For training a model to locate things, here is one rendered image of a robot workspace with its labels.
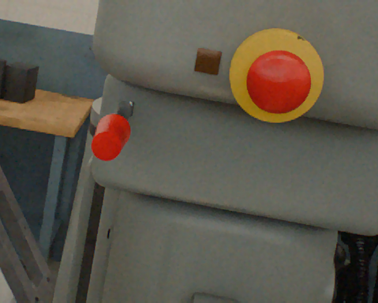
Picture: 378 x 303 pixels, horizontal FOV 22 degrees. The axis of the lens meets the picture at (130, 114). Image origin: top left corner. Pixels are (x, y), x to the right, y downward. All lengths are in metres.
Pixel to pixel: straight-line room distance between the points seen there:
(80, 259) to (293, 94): 0.76
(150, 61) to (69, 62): 4.50
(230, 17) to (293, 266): 0.26
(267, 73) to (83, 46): 4.54
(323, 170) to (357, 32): 0.15
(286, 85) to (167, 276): 0.28
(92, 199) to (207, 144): 0.55
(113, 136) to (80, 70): 4.53
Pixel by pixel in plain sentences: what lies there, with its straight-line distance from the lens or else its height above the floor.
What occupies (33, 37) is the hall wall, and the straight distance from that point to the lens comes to 5.18.
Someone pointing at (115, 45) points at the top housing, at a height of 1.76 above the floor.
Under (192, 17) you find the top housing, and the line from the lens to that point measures 0.66.
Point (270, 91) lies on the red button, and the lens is 0.62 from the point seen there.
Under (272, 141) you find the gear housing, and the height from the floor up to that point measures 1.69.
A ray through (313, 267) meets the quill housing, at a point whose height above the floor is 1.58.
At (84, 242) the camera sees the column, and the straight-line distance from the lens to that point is 1.32.
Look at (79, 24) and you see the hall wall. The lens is 5.15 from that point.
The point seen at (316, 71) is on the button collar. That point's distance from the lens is 0.65.
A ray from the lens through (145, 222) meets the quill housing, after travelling 0.83.
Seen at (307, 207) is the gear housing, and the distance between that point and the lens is 0.78.
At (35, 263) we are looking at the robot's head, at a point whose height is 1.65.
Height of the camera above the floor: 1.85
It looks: 11 degrees down
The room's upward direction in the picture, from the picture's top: 10 degrees clockwise
